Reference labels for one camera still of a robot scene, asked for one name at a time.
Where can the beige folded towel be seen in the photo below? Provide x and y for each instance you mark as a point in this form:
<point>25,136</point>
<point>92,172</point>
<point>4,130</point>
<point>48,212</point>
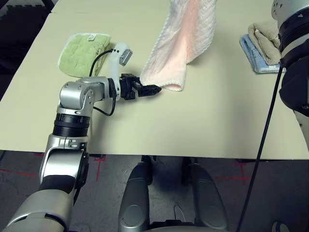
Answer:
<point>265,38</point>

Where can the black metal stand bar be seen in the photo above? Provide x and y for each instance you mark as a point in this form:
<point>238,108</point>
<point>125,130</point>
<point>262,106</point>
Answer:
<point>49,4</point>

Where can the black foam floor mat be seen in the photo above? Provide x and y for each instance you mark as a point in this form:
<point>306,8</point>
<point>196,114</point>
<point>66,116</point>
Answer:
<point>17,36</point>

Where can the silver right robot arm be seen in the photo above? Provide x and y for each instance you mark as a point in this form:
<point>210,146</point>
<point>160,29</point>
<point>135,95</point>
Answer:
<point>297,72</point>

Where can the grey round floor object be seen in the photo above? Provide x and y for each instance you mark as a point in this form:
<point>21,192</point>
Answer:
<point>279,227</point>

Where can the robot waist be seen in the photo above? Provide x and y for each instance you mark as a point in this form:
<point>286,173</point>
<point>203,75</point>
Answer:
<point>171,227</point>

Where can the pink embroidered towel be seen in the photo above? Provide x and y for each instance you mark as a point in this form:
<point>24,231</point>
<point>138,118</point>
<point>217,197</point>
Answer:
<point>188,36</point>

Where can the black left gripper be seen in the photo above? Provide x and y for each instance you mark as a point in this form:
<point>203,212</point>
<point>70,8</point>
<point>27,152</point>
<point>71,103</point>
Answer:
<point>128,87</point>

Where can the green folded towel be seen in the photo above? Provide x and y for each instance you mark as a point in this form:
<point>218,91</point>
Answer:
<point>79,55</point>

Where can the blue folded towel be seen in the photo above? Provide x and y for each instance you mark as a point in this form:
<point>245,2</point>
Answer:
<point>253,55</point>

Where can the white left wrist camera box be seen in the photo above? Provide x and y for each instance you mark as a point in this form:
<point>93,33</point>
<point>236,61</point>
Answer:
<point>115,62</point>

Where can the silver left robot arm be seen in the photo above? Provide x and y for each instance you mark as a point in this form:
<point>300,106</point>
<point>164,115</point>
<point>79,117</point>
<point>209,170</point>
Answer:
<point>70,96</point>

